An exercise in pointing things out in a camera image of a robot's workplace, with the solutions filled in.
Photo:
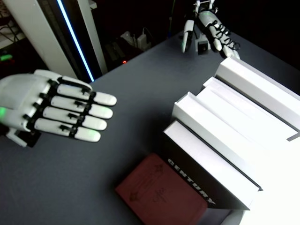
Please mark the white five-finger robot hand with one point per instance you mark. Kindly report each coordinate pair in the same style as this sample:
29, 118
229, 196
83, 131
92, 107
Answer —
207, 20
21, 98

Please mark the green object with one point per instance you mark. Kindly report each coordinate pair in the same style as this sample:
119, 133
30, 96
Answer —
5, 57

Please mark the white shelf board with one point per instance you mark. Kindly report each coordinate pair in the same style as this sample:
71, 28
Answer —
9, 41

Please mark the white power adapter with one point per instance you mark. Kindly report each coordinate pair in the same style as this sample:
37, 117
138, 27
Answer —
143, 39

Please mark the white column with blue light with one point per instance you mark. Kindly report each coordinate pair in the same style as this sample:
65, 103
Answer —
47, 35

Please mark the white power strip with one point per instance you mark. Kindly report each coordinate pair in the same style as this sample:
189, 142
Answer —
127, 36

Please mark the white hardcover book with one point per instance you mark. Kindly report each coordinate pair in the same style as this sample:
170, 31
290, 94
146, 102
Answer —
257, 89
211, 131
239, 107

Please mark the black device with red light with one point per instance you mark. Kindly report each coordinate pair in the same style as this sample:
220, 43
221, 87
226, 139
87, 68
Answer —
114, 51

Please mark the grey table cloth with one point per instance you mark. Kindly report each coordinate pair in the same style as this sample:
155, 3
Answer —
93, 168

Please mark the black Century book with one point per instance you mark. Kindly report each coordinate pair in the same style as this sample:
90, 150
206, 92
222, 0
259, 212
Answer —
187, 168

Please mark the red book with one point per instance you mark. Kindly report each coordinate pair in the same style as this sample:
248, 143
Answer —
161, 189

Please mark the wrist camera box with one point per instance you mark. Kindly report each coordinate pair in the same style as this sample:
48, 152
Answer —
202, 46

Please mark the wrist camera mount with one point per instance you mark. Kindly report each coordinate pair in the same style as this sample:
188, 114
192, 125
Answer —
16, 138

